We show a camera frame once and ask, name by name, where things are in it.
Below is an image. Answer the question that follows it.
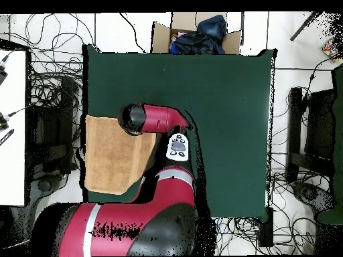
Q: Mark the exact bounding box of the dark green table cloth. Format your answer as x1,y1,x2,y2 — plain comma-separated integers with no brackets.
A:
81,44,278,218

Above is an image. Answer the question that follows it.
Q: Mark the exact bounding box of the black rod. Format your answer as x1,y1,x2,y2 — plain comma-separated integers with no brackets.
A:
289,11,321,41

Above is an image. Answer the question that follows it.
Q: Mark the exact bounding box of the multicoloured speckled item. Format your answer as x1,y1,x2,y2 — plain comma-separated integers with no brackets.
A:
321,37,342,62

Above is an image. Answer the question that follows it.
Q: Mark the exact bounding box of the single black cable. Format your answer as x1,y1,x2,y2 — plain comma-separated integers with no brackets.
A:
119,11,147,54

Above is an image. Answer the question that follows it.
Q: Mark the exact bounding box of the black device with cable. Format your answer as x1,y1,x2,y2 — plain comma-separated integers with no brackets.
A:
0,105,30,132
0,50,14,86

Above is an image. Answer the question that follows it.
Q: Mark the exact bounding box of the orange terry towel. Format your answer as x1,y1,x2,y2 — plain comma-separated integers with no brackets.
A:
84,114,157,195

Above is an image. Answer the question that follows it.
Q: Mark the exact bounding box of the green cloth covered table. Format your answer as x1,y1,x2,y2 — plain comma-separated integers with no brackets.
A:
317,64,343,226

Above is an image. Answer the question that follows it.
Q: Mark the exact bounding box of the black cable tangle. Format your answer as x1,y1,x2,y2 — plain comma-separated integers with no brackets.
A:
214,216,317,255
0,13,96,108

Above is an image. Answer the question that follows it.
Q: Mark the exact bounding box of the dark blue clothes pile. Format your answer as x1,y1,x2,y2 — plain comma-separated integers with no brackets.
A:
169,14,228,55

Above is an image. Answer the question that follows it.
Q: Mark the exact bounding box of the black stand frame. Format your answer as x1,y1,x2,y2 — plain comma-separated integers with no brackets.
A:
26,76,81,185
285,86,337,185

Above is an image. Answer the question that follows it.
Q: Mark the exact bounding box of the black box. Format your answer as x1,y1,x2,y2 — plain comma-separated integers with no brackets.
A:
258,205,275,248

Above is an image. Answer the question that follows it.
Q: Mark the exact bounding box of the black flat strip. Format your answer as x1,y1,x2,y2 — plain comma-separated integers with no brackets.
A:
0,128,15,147

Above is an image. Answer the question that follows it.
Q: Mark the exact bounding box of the brown cardboard box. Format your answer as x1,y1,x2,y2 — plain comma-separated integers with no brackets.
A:
150,11,243,55

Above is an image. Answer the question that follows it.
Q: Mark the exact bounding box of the white desk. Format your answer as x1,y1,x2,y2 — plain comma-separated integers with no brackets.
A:
0,49,27,207

